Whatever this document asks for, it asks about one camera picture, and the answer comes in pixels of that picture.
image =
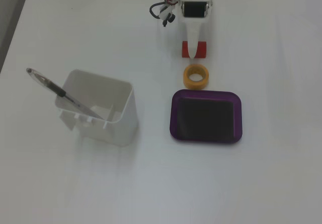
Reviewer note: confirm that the white plastic container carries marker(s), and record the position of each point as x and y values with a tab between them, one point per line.
120	131

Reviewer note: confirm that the red cube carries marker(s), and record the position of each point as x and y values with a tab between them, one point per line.
185	49

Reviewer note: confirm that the white gripper body, black motor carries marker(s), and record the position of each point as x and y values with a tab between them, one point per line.
193	10

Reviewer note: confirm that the small black gripper camera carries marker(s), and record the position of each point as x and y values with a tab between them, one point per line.
171	19

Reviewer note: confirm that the black ballpoint pen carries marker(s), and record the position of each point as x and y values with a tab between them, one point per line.
59	91

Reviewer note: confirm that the yellow tape roll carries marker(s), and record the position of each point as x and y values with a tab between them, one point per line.
187	81

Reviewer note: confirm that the purple metal tray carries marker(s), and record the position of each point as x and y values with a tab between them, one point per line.
206	115

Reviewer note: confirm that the white movable gripper finger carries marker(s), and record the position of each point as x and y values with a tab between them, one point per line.
193	37

